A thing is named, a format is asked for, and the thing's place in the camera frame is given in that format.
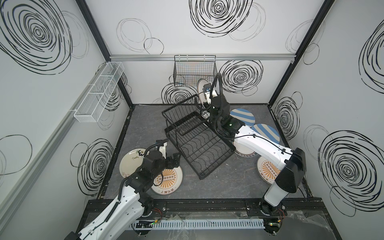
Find white plate red characters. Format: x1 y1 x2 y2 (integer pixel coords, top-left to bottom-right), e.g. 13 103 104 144
198 79 210 109

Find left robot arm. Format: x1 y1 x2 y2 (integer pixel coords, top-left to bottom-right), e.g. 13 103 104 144
65 139 181 240

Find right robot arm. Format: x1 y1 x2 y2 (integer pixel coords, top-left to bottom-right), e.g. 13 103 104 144
205 73 305 216

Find orange sunburst plate left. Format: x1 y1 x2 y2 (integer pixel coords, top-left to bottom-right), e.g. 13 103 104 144
152 167 184 196

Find orange sunburst plate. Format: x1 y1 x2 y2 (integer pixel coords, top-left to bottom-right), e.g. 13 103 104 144
152 167 184 196
257 157 281 185

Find blue striped plate rear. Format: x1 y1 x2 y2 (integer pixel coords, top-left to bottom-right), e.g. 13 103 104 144
230 109 256 127

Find blue striped plate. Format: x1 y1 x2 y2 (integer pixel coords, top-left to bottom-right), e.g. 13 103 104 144
251 124 281 144
230 109 256 127

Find cream floral plate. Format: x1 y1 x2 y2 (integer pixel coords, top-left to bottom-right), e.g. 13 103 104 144
119 148 146 178

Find white plate green red rim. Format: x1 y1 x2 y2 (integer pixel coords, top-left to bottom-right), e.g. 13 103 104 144
233 142 258 158

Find blue striped plate right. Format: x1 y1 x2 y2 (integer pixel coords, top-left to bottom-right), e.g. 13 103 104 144
251 124 281 144

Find orange sunburst plate right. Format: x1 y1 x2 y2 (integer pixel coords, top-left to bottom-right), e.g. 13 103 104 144
257 157 281 185

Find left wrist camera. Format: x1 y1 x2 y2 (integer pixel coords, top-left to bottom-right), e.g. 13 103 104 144
158 142 167 159

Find black wire dish rack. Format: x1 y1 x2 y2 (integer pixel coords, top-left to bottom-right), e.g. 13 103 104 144
162 94 236 180

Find black wire wall basket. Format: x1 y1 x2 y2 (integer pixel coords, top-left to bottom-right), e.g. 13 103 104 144
173 55 218 87

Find grey slotted cable duct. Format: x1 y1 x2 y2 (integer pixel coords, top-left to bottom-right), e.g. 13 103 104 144
128 219 265 231

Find white mesh wall shelf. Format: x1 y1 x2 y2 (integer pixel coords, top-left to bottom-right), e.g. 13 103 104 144
74 62 125 123

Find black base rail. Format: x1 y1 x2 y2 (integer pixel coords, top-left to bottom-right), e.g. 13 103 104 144
86 197 326 218

